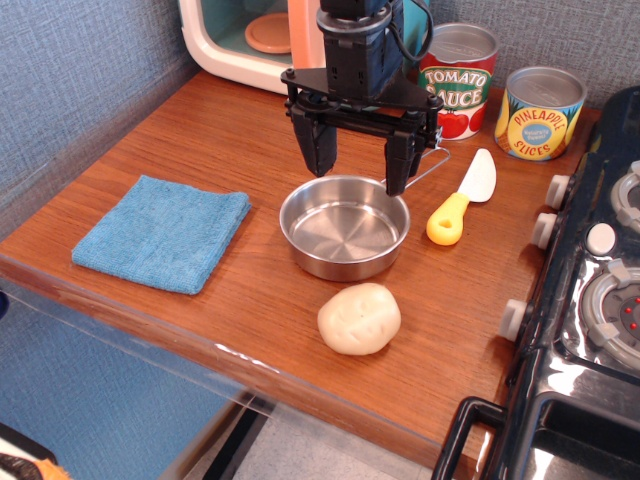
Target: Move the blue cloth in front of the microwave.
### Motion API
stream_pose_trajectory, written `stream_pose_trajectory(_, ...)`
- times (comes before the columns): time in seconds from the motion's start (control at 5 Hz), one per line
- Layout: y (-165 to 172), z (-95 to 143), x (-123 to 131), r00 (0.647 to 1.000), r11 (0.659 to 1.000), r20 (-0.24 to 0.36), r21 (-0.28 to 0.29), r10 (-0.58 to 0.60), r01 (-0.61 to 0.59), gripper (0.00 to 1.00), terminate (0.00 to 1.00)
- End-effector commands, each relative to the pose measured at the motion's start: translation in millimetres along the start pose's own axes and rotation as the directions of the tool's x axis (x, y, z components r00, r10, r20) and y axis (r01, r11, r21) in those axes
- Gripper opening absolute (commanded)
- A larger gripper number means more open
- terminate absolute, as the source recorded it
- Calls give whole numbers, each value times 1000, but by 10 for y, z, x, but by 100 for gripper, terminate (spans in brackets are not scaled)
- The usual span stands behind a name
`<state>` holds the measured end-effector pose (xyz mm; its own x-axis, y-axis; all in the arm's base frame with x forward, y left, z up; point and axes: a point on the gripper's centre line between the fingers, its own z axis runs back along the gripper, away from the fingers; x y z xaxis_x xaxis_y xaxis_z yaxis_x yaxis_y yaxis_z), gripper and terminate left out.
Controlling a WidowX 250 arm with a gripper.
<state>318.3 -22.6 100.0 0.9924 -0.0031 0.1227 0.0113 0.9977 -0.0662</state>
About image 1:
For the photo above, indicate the grey stove knob lower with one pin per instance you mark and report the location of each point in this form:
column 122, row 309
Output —
column 512, row 318

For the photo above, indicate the orange plate inside microwave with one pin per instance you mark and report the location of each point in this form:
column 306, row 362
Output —
column 269, row 34

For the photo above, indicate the toy microwave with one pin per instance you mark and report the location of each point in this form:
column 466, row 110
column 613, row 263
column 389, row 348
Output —
column 214, row 35

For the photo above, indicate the grey stove knob middle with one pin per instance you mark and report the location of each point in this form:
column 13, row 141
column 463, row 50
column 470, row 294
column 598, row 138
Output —
column 543, row 230

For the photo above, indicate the grey stove knob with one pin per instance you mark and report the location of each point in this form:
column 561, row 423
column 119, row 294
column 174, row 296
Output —
column 556, row 191
column 543, row 230
column 512, row 318

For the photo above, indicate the tomato sauce can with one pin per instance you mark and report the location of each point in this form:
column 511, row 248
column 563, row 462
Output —
column 458, row 69

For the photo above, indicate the yellow handled toy knife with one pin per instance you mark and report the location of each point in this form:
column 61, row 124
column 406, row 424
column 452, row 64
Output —
column 446, row 224

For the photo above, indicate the cream toy potato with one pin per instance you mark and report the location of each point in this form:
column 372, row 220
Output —
column 359, row 320

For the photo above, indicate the grey stove knob upper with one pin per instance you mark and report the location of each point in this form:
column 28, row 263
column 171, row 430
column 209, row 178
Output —
column 556, row 191

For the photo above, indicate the blue cloth pad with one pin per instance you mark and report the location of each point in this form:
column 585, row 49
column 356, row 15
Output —
column 164, row 235

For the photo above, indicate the black toy stove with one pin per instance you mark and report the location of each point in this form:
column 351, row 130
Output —
column 572, row 410

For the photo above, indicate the small steel pan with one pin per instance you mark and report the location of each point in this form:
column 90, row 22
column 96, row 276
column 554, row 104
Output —
column 344, row 228

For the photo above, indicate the pineapple slices can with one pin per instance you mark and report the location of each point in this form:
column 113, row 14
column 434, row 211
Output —
column 539, row 112

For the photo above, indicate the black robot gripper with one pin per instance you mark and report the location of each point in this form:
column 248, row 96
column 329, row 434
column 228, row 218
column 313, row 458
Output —
column 363, row 87

